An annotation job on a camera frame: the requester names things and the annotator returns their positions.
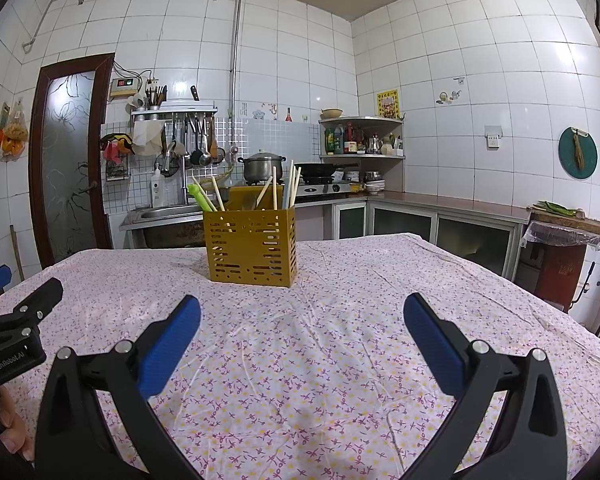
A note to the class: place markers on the black frying pan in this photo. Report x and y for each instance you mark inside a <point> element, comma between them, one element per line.
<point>320,167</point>

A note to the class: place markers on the hanging colourful cloths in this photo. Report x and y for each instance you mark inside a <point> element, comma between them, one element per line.
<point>115,147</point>

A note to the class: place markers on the steel gas stove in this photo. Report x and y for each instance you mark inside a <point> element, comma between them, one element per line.
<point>322,189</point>

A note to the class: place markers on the kitchen counter cabinet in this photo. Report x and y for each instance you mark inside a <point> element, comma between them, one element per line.
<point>405,220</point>

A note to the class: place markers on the yellow perforated cutlery holder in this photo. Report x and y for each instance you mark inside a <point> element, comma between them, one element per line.
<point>250,255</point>

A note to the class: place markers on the red bottle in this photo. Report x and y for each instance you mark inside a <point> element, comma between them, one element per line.
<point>350,139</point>

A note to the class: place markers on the thick wooden chopping block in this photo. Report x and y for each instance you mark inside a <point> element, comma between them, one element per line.
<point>572,225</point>

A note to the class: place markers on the white soap dispenser bottle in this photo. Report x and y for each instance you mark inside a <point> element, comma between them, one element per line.
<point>157,190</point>

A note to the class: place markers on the beige bowl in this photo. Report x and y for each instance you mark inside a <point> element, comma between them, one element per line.
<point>332,113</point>

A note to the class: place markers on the brown door with frosted glass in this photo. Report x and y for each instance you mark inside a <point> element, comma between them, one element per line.
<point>70,160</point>

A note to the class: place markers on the steel cooking pot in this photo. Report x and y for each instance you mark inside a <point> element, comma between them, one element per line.
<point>261,166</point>

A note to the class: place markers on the wall sticker decoration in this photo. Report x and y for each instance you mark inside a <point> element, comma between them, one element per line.
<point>450,97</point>

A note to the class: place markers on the steel hanging tool rack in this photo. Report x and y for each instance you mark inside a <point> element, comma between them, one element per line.
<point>175,110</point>

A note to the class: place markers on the white wall socket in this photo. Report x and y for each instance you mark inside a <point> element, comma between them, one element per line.
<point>493,137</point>

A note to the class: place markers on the small metal kettle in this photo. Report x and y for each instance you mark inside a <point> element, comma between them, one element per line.
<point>375,145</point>

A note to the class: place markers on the steel corner shelf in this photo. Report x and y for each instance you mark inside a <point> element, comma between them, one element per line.
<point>362,156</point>

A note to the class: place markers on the yellow wall poster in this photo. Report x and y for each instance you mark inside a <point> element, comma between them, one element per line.
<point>387,104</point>

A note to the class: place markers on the white box with red display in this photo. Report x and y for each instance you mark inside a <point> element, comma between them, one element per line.
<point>125,87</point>

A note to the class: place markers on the white hanging cloth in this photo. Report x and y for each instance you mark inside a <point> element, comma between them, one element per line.
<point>147,137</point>

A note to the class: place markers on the stack of small bowls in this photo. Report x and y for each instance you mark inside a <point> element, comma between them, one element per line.
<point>374,184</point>

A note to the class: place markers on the wooden chopstick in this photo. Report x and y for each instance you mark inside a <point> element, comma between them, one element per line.
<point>292,185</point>
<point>203,194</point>
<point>218,194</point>
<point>297,187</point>
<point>288,185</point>
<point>264,192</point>

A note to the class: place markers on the steel sink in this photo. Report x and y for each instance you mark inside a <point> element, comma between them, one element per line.
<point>160,214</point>

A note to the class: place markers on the green bottle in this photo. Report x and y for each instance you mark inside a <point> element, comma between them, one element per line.
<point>329,141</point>

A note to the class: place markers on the green round cutting board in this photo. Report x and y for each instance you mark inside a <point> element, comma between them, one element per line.
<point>577,152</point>

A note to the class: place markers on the green vegetables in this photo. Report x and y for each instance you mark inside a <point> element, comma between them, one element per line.
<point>555,207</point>

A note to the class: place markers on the pink floral tablecloth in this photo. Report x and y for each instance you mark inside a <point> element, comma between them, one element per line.
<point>300,350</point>

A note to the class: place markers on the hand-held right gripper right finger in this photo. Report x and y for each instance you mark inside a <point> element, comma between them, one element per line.
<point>432,345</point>

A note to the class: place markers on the person's left hand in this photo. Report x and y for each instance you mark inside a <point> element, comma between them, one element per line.
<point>12,425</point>

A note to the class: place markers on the black hanging ladle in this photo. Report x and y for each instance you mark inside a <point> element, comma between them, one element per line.
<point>196,155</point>

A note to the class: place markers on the hanging orange plastic bags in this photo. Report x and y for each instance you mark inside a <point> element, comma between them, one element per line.
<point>12,132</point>

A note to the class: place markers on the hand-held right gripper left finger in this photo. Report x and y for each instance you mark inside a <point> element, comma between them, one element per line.
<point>172,340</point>

